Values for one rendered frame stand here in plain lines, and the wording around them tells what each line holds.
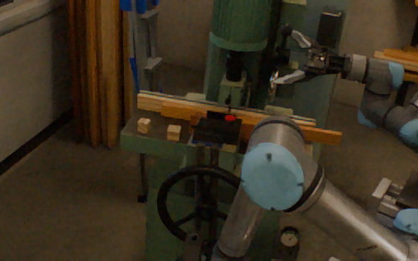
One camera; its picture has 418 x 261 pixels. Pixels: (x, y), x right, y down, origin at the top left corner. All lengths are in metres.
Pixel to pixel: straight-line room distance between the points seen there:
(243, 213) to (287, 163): 0.30
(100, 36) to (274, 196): 2.19
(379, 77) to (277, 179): 0.60
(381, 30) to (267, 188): 3.12
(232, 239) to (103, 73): 2.00
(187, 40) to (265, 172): 3.44
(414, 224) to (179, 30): 3.36
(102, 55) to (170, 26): 1.40
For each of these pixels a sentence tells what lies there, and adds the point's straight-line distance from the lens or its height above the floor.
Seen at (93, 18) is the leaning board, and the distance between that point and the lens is 2.99.
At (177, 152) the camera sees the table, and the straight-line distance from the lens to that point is 1.66.
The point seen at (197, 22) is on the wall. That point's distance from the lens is 4.27.
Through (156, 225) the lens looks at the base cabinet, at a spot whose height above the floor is 0.56.
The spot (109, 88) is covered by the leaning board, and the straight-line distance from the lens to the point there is 3.11.
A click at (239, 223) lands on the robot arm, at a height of 0.98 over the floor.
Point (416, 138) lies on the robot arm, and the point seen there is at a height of 1.13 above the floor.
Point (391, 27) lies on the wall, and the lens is 4.00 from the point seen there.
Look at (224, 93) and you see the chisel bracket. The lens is 1.66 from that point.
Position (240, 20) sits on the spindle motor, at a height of 1.29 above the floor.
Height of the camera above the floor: 1.75
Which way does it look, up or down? 26 degrees down
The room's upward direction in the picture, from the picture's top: 8 degrees clockwise
